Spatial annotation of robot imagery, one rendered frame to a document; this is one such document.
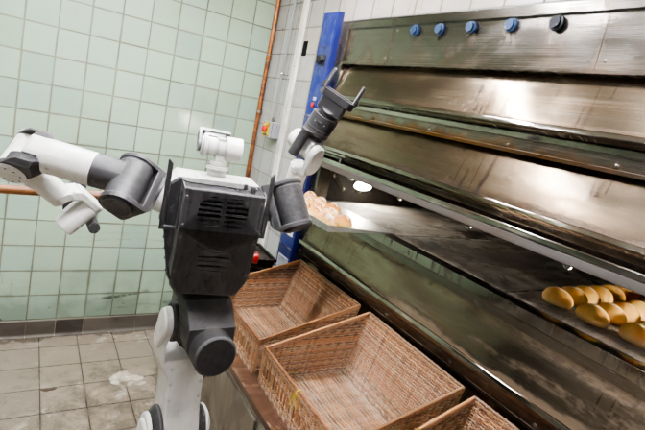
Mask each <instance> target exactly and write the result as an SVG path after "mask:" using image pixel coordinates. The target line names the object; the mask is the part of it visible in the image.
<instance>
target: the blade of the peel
mask: <svg viewBox="0 0 645 430"><path fill-rule="evenodd" d="M340 209H341V214H346V215H347V216H348V217H349V218H350V220H351V222H352V227H337V226H330V225H328V224H326V223H325V222H323V221H321V220H319V219H318V218H316V217H314V216H312V215H311V214H309V216H310V219H312V223H313V224H315V225H316V226H318V227H320V228H322V229H323V230H325V231H327V232H352V233H379V234H395V233H393V232H391V231H389V230H387V229H385V228H383V227H381V226H379V225H377V224H375V223H373V222H371V221H369V220H367V219H365V218H363V217H360V216H358V215H356V214H354V213H352V212H350V211H348V210H346V209H344V208H342V207H340Z"/></svg>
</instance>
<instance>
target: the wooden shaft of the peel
mask: <svg viewBox="0 0 645 430"><path fill-rule="evenodd" d="M86 191H88V192H89V193H90V194H91V195H92V196H93V197H94V198H95V199H96V200H98V198H99V196H100V194H101V193H102V192H103V191H91V190H86ZM0 194H13V195H29V196H40V195H39V194H37V192H36V191H34V190H33V189H31V188H29V187H28V186H23V185H9V184H0Z"/></svg>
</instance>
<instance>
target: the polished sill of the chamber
mask: <svg viewBox="0 0 645 430"><path fill-rule="evenodd" d="M364 234H366V235H368V236H369V237H371V238H372V239H374V240H376V241H378V242H380V243H381V244H383V245H385V246H387V247H389V248H391V249H392V250H394V251H397V252H399V253H400V254H402V255H404V256H406V257H408V258H409V259H411V260H413V261H415V262H417V263H418V264H419V265H421V266H423V267H425V268H427V269H428V270H430V271H432V272H434V273H436V274H437V275H440V276H442V277H444V278H445V279H447V280H449V281H451V282H453V283H454V284H456V285H458V286H460V287H462V288H464V289H465V290H467V291H469V292H470V293H472V294H473V295H475V296H477V297H479V298H481V299H483V300H485V301H487V302H489V303H490V304H492V305H494V306H496V307H498V308H500V309H501V310H503V311H505V312H507V313H509V314H510V315H512V316H514V317H516V318H518V319H519V320H521V321H523V322H525V323H527V324H529V325H530V326H532V327H534V328H536V329H537V330H539V331H541V332H543V333H545V334H546V335H548V336H550V337H552V338H554V339H555V340H557V341H559V342H561V343H563V344H564V345H566V346H569V347H571V348H573V349H574V350H576V351H578V352H580V353H582V354H583V355H584V356H586V357H588V358H590V359H591V360H593V361H595V362H597V363H599V364H600V365H602V366H604V367H606V368H608V369H610V370H612V371H614V372H616V373H618V374H619V375H621V376H623V377H625V378H627V379H628V380H630V381H632V382H633V383H635V384H636V385H638V386H640V387H642V388H644V389H645V364H644V363H642V362H641V361H639V360H637V359H635V358H633V357H632V356H630V355H628V354H626V353H624V352H622V351H620V350H618V349H616V348H614V347H612V346H609V345H607V344H605V343H603V342H601V341H599V340H598V339H596V338H594V337H592V336H590V335H588V334H586V333H584V332H583V331H581V330H579V329H577V328H575V327H573V326H571V325H569V324H567V323H565V322H562V321H560V320H558V319H556V318H555V317H553V316H551V315H549V314H547V313H545V312H543V311H541V310H539V309H537V308H535V307H534V306H532V305H530V304H528V303H526V302H524V301H522V300H520V299H517V298H515V297H513V296H512V295H510V294H508V293H506V292H504V291H502V290H500V289H498V288H496V287H494V286H492V285H490V284H488V283H487V282H485V281H483V280H481V279H479V278H477V277H475V276H473V275H470V274H469V273H467V272H465V271H463V270H461V269H459V268H457V267H455V266H453V265H451V264H449V263H447V262H445V261H443V260H441V259H439V258H438V257H436V256H434V255H432V254H430V253H428V252H426V251H424V250H422V249H420V248H418V247H416V246H414V245H412V244H410V243H408V242H406V241H404V240H402V239H400V238H398V237H396V236H394V235H392V234H379V233H364Z"/></svg>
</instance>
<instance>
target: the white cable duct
mask: <svg viewBox="0 0 645 430"><path fill-rule="evenodd" d="M310 1H311V0H304V3H303V9H302V14H301V19H300V23H299V33H298V38H297V44H296V49H295V53H294V59H293V64H292V69H291V75H290V80H289V84H288V89H287V95H286V100H285V105H284V110H283V115H282V120H281V126H280V131H279V136H278V140H277V146H276V151H275V161H274V166H273V170H272V175H273V174H276V176H275V180H276V178H277V172H278V167H279V162H280V158H281V152H282V147H283V142H284V137H285V132H286V127H287V122H288V117H289V111H290V106H291V102H292V97H293V91H294V86H295V81H296V76H297V71H298V66H299V57H300V51H301V46H302V42H303V37H304V31H305V26H306V21H307V16H308V11H309V6H310ZM268 223H269V221H268V222H267V226H266V231H265V236H264V239H259V242H258V243H260V244H261V245H262V246H263V247H264V243H265V238H266V232H267V227H268Z"/></svg>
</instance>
